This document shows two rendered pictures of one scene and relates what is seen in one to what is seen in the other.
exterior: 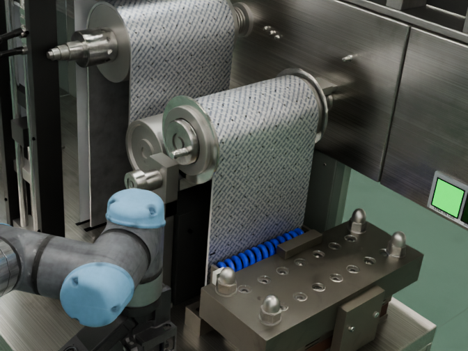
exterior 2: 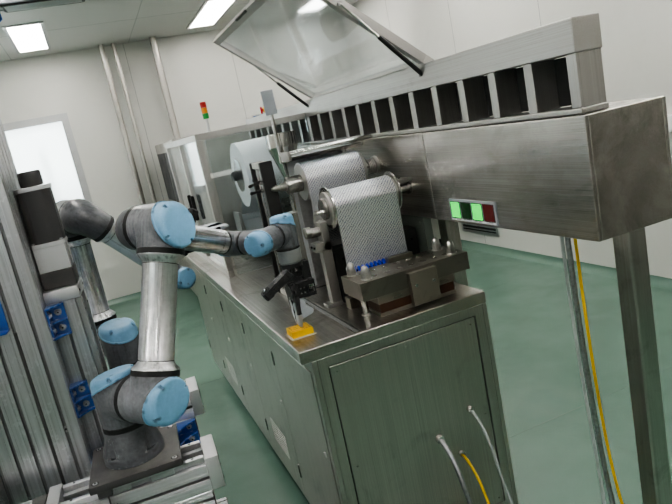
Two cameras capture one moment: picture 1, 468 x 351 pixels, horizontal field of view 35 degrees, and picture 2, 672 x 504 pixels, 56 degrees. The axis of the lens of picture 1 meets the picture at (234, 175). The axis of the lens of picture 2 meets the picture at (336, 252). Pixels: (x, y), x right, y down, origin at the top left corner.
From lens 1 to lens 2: 1.22 m
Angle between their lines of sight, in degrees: 28
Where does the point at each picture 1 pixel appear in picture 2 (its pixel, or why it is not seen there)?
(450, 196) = (455, 208)
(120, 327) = (284, 276)
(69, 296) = (246, 244)
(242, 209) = (361, 239)
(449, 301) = not seen: hidden behind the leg
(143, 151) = not seen: hidden behind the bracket
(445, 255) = not seen: hidden behind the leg
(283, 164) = (381, 216)
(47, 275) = (241, 241)
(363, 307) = (422, 273)
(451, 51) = (435, 136)
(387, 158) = (435, 203)
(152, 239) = (286, 228)
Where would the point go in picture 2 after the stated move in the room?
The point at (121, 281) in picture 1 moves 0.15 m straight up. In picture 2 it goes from (265, 235) to (253, 185)
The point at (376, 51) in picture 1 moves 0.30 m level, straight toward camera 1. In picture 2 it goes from (416, 151) to (376, 166)
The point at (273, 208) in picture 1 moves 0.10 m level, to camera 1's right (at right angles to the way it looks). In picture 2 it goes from (382, 241) to (409, 237)
